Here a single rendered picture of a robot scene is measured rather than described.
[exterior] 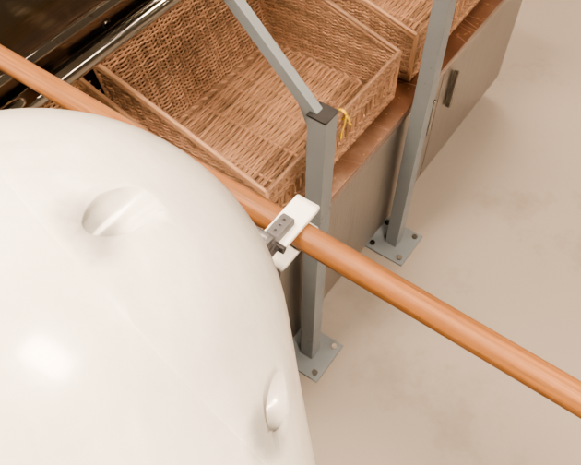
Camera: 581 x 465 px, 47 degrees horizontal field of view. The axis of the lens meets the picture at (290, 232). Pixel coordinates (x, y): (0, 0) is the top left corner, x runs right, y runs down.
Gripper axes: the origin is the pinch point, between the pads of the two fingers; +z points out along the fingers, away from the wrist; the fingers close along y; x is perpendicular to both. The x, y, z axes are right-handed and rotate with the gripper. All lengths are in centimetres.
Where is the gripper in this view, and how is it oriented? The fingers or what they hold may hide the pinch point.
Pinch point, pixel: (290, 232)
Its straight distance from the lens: 72.8
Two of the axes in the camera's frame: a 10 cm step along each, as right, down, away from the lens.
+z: 5.8, -6.6, 4.8
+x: 8.1, 4.7, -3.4
